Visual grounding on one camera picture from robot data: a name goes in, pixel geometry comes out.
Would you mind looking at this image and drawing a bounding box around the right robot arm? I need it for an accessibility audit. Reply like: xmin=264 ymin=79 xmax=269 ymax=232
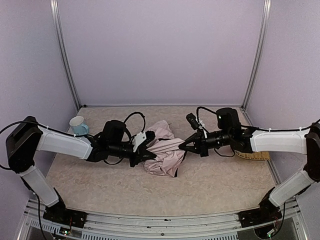
xmin=178 ymin=107 xmax=320 ymax=209

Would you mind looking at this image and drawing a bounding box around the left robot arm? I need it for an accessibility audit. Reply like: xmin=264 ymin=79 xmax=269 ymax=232
xmin=5 ymin=116 xmax=156 ymax=208

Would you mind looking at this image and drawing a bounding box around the light blue enamel mug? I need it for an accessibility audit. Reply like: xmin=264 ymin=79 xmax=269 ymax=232
xmin=69 ymin=116 xmax=89 ymax=136

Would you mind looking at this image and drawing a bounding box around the woven bamboo tray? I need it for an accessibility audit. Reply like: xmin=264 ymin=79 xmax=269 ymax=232
xmin=235 ymin=151 xmax=271 ymax=161

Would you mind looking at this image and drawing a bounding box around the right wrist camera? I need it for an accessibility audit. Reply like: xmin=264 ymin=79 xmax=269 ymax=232
xmin=186 ymin=113 xmax=207 ymax=132

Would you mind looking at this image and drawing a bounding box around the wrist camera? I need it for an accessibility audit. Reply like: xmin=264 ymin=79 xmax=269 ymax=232
xmin=132 ymin=130 xmax=156 ymax=153
xmin=186 ymin=113 xmax=207 ymax=132

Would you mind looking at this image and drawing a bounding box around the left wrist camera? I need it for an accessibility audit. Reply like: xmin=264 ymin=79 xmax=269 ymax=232
xmin=132 ymin=130 xmax=156 ymax=153

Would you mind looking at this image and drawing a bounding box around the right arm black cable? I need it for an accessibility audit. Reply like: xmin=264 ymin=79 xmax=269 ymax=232
xmin=195 ymin=106 xmax=218 ymax=118

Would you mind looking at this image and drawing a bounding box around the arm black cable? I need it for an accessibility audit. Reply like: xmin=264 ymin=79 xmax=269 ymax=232
xmin=123 ymin=111 xmax=147 ymax=133
xmin=195 ymin=106 xmax=218 ymax=118

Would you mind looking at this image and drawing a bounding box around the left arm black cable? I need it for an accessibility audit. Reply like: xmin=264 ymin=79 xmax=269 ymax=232
xmin=123 ymin=111 xmax=147 ymax=133

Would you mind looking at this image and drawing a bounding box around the aluminium front rail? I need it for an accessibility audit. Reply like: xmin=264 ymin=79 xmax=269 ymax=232
xmin=14 ymin=198 xmax=310 ymax=240

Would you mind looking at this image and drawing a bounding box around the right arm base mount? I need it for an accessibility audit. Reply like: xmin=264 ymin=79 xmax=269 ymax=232
xmin=238 ymin=205 xmax=283 ymax=228

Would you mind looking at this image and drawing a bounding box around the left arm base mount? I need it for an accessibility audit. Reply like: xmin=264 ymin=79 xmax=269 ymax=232
xmin=43 ymin=206 xmax=88 ymax=229

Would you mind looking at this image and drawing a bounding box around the right aluminium frame post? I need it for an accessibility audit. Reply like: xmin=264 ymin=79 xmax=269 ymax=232
xmin=241 ymin=0 xmax=272 ymax=111

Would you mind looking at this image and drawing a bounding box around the aluminium frame post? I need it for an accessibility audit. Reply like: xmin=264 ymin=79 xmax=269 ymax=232
xmin=50 ymin=0 xmax=82 ymax=111
xmin=241 ymin=0 xmax=272 ymax=111

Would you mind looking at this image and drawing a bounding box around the left aluminium frame post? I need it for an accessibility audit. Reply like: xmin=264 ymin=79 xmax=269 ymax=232
xmin=50 ymin=0 xmax=82 ymax=111

